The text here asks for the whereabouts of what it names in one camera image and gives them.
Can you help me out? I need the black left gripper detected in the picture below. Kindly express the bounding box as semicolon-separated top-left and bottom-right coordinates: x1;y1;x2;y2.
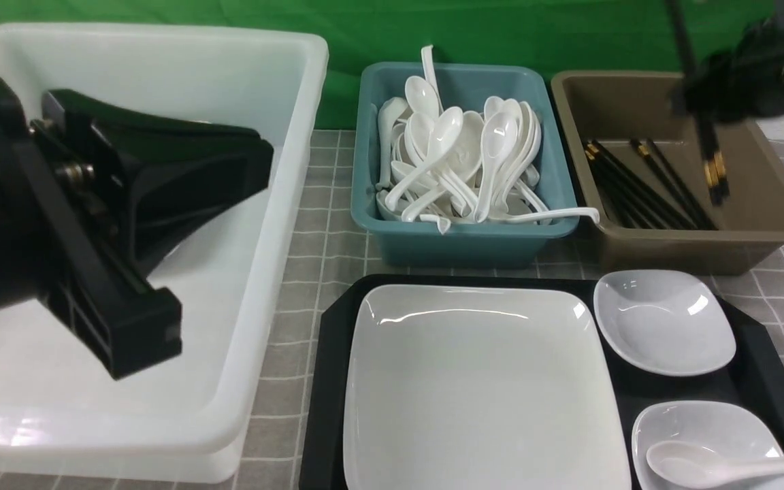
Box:
0;78;274;380

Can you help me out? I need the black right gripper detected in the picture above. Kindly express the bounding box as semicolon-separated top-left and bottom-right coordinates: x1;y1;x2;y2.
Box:
671;18;784;125

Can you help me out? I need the black chopstick gold band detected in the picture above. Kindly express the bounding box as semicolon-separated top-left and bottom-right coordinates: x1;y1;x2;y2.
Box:
664;0;723;205
695;115;730;207

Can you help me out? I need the white bowl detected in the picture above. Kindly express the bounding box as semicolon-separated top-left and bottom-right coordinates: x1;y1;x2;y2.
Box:
631;400;784;489
592;269;736;378

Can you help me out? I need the white ceramic soup spoon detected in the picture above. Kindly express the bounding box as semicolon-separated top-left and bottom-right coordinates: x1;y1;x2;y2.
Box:
647;440;784;489

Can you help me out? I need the large white square plate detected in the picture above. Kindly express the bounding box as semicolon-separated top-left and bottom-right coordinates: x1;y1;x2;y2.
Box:
343;283;632;489

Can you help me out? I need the brown plastic chopstick bin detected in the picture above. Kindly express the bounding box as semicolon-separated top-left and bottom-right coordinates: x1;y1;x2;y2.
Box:
551;71;784;275

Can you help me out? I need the black chopstick in bin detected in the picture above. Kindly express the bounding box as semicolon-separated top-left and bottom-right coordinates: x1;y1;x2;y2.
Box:
629;139;717;230
584;140;696;230

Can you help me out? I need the green backdrop cloth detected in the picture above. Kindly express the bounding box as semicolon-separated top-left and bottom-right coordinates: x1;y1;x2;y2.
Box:
0;0;784;130

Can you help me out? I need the large translucent white bin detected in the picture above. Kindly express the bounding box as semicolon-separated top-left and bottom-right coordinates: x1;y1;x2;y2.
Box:
0;24;329;484

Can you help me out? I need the white spoon over bin edge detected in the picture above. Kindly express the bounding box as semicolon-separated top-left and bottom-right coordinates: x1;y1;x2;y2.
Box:
489;207;601;224

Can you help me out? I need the white spoon right top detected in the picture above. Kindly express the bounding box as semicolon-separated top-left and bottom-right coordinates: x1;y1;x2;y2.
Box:
473;110;519;223

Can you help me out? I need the teal plastic spoon bin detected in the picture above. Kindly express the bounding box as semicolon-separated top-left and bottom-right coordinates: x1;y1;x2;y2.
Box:
350;62;579;269

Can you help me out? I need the white spoon centre top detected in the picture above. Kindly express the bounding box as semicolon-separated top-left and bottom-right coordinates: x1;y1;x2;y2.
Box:
384;106;464;212

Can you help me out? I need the white spoon left side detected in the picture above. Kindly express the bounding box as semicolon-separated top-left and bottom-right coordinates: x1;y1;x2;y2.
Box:
374;97;410;191

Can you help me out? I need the white spoon standing at back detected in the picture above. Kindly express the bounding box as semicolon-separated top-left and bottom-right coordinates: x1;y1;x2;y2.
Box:
421;44;444;114

